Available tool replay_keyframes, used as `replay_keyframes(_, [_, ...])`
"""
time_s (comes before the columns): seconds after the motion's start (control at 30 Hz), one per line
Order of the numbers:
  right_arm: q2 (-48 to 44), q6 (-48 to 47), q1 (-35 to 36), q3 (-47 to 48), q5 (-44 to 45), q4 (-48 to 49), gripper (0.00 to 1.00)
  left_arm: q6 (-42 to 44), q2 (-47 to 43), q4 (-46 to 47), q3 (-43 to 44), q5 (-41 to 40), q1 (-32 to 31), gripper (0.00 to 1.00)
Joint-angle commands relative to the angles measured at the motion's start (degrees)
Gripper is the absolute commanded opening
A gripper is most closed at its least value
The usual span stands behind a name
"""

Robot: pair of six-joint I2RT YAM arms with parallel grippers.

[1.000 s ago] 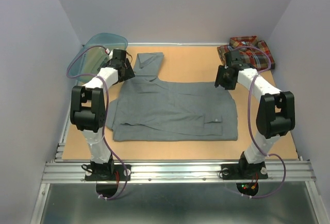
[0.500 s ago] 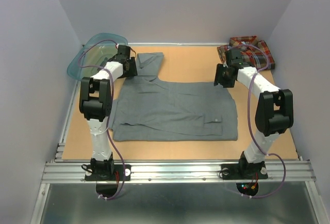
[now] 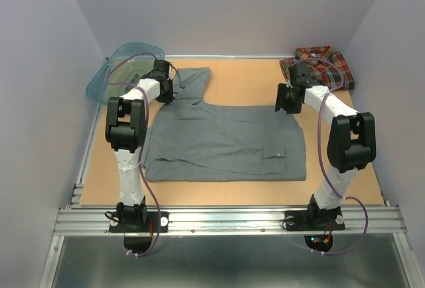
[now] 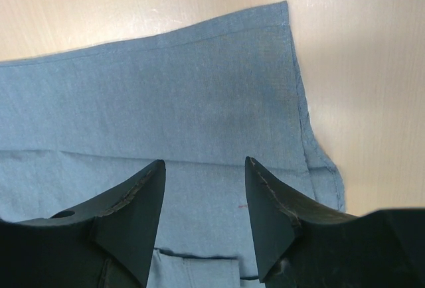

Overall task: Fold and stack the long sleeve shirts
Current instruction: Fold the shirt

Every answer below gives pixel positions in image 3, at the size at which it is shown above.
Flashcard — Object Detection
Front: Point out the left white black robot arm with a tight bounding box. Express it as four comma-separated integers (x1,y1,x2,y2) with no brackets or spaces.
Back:
105,59,173,231

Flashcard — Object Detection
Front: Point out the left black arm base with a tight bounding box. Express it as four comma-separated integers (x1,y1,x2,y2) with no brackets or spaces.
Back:
104,202,169,234

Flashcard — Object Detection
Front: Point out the teal transparent plastic bin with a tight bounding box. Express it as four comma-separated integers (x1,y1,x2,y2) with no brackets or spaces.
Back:
86,42,165,105

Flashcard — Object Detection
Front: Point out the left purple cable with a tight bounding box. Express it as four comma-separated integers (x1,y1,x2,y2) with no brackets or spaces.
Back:
105,52,161,258

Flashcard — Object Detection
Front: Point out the aluminium rail frame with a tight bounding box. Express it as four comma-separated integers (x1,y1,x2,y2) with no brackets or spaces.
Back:
41,106,424,287

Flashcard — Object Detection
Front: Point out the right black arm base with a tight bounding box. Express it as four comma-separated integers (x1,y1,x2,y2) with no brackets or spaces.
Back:
282,196,345,232

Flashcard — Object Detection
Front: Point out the folded plaid flannel shirt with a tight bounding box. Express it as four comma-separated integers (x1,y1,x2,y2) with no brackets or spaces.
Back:
279,46,355,90

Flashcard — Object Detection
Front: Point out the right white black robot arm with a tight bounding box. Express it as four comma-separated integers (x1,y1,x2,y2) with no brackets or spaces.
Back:
275,62,377,228

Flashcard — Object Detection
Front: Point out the grey long sleeve shirt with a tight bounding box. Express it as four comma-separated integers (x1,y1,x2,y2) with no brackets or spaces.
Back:
144,67,307,181

